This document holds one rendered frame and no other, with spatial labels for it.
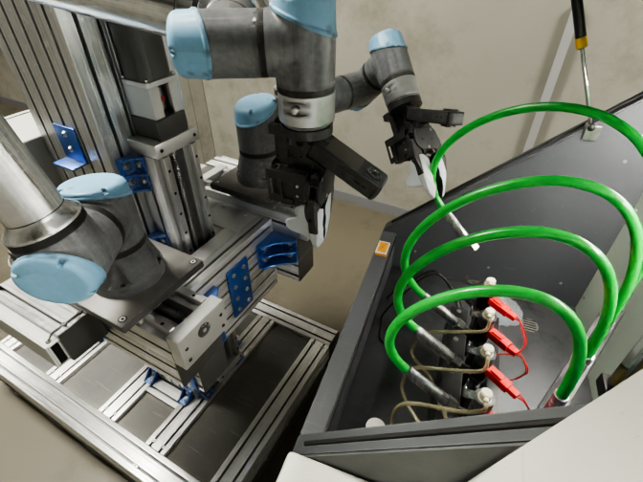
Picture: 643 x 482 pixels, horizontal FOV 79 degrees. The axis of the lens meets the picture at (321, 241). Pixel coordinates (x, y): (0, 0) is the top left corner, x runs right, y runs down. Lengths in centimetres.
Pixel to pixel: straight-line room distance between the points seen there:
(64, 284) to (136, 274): 19
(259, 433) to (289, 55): 131
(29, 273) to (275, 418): 109
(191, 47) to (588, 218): 91
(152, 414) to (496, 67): 227
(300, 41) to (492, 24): 195
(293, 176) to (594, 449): 43
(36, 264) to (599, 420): 68
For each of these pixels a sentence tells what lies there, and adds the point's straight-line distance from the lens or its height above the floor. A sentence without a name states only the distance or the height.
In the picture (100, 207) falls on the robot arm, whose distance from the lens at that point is 78.
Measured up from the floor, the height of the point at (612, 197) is 136.
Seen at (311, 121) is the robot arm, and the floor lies 143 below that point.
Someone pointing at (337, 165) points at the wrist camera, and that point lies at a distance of 54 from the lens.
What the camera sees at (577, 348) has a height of 125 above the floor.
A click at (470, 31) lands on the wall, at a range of 241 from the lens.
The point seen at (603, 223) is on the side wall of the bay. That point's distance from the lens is 111.
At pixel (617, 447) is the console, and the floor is 132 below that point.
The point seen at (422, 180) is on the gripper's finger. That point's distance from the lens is 82.
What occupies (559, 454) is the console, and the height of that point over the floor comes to 126.
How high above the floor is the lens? 162
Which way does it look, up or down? 38 degrees down
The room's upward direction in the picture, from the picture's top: straight up
